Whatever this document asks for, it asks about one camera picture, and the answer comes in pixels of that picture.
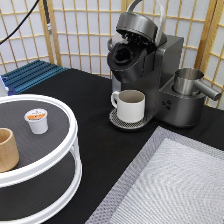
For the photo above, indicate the grey Keurig coffee machine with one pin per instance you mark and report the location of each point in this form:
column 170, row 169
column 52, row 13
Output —
column 141, row 57

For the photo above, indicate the white coffee pod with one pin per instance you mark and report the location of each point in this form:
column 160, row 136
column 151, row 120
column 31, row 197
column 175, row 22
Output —
column 37, row 120

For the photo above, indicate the white ceramic mug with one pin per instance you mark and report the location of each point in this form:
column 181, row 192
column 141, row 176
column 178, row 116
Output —
column 130, row 105

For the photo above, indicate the stainless steel milk frother cup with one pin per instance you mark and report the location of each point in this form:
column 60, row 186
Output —
column 187, row 80

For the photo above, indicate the wooden shoji screen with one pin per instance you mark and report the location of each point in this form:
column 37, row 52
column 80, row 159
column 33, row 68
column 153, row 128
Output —
column 74, row 34

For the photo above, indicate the white two-tier round shelf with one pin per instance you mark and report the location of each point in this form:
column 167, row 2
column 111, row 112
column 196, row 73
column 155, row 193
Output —
column 49, row 170

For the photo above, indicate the grey woven placemat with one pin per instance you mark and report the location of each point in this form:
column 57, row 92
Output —
column 172, row 180

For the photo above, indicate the blue ribbed metal rack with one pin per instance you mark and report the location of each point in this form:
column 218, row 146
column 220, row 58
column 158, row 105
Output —
column 30, row 75

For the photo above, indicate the wooden cup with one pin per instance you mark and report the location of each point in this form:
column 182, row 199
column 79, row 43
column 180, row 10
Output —
column 9, row 155

